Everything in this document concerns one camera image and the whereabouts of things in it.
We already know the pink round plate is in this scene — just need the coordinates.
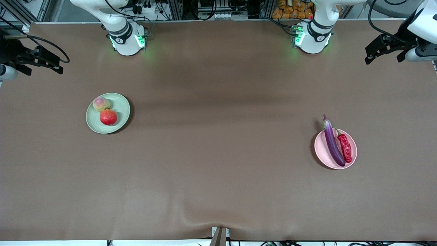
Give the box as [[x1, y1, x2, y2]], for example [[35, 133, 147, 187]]
[[314, 128, 357, 170]]

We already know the yellow pink peach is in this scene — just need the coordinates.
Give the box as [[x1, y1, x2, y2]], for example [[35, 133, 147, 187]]
[[93, 97, 111, 112]]

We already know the power strip with black plugs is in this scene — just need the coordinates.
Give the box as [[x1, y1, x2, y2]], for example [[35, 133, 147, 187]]
[[131, 0, 157, 14]]

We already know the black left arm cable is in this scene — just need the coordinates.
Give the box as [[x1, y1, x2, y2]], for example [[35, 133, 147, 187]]
[[367, 0, 415, 44]]

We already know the pale green round plate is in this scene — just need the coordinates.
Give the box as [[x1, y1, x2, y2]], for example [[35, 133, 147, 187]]
[[86, 93, 131, 134]]

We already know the long purple eggplant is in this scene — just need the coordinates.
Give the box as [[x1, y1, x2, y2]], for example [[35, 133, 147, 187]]
[[322, 114, 346, 167]]

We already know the red wrinkled chili pepper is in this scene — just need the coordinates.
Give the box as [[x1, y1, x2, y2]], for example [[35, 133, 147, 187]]
[[334, 127, 352, 163]]

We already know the brown table mat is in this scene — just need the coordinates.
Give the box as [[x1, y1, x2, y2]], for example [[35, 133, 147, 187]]
[[0, 20, 437, 241]]

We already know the aluminium frame profile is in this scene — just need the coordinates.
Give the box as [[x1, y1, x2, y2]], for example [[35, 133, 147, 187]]
[[0, 0, 52, 23]]

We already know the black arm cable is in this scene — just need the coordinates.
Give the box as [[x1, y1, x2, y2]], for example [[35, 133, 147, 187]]
[[367, 0, 415, 44], [27, 34, 71, 65]]

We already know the bag of orange snacks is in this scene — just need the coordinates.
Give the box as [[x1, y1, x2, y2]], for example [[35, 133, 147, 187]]
[[272, 0, 315, 20]]

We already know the grey metal table bracket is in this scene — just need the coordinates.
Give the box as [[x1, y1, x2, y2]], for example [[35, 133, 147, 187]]
[[211, 226, 230, 246]]

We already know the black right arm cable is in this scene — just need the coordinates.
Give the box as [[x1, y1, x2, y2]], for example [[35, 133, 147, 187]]
[[27, 34, 71, 65]]

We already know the red pomegranate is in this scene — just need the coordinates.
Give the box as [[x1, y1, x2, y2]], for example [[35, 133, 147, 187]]
[[100, 108, 117, 126]]

